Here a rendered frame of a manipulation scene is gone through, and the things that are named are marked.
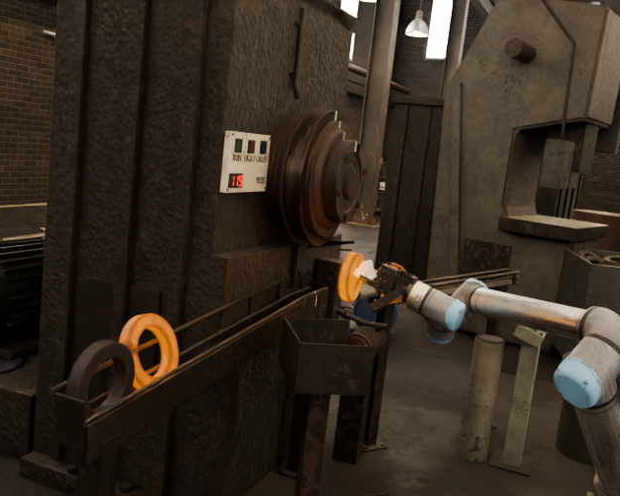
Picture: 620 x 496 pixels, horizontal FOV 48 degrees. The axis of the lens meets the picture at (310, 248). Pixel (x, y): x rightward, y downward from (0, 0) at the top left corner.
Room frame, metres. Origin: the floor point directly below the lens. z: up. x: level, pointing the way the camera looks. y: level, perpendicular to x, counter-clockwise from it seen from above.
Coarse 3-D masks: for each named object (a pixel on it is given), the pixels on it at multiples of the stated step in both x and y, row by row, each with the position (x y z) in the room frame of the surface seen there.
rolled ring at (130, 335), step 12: (132, 324) 1.58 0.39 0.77; (144, 324) 1.61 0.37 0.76; (156, 324) 1.65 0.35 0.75; (168, 324) 1.69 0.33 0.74; (120, 336) 1.56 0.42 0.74; (132, 336) 1.56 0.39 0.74; (156, 336) 1.67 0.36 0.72; (168, 336) 1.67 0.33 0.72; (132, 348) 1.55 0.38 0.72; (168, 348) 1.67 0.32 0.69; (168, 360) 1.65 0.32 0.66; (144, 372) 1.56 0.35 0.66; (156, 372) 1.64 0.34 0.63; (144, 384) 1.55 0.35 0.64
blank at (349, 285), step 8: (352, 256) 2.15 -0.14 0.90; (360, 256) 2.19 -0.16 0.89; (344, 264) 2.13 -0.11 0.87; (352, 264) 2.13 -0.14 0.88; (360, 264) 2.20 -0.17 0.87; (344, 272) 2.11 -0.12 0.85; (352, 272) 2.14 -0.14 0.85; (344, 280) 2.11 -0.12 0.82; (352, 280) 2.21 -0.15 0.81; (360, 280) 2.22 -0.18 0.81; (344, 288) 2.11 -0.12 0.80; (352, 288) 2.15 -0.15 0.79; (360, 288) 2.23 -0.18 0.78; (344, 296) 2.13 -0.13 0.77; (352, 296) 2.16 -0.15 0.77
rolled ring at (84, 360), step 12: (96, 348) 1.39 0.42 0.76; (108, 348) 1.41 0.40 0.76; (120, 348) 1.45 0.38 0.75; (84, 360) 1.36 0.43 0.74; (96, 360) 1.38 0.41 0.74; (120, 360) 1.46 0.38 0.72; (132, 360) 1.49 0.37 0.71; (72, 372) 1.35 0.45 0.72; (84, 372) 1.34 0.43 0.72; (120, 372) 1.48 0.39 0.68; (132, 372) 1.49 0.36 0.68; (72, 384) 1.34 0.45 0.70; (84, 384) 1.35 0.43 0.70; (120, 384) 1.47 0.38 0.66; (132, 384) 1.49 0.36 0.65; (72, 396) 1.33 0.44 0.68; (84, 396) 1.35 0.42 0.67; (108, 396) 1.46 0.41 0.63; (120, 396) 1.46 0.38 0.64; (96, 408) 1.43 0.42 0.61
